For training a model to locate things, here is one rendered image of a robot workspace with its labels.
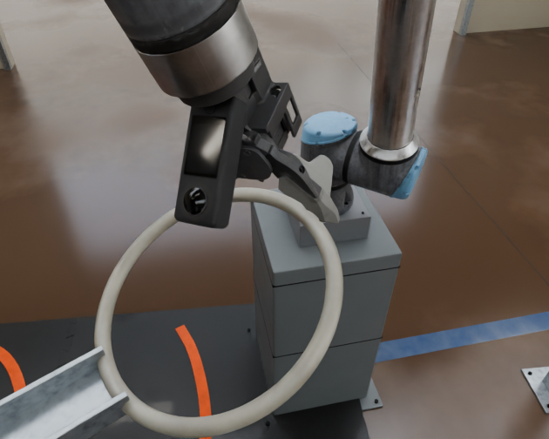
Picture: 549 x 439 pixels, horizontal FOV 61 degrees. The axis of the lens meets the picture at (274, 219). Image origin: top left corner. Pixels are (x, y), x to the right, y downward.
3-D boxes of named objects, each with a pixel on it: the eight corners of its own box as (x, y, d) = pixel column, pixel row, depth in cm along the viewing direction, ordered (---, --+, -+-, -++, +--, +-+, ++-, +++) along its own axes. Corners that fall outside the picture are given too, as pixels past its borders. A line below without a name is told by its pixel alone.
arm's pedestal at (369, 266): (243, 329, 220) (233, 184, 165) (344, 312, 228) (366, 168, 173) (263, 432, 183) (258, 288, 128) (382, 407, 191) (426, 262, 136)
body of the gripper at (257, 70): (307, 125, 49) (270, 24, 39) (279, 191, 45) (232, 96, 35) (244, 123, 52) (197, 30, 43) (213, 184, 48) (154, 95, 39)
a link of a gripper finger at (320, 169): (367, 178, 50) (303, 128, 46) (353, 225, 47) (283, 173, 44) (348, 187, 52) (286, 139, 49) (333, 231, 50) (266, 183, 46)
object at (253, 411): (174, 514, 68) (164, 513, 66) (67, 303, 98) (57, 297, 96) (405, 289, 76) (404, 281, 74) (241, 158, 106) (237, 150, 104)
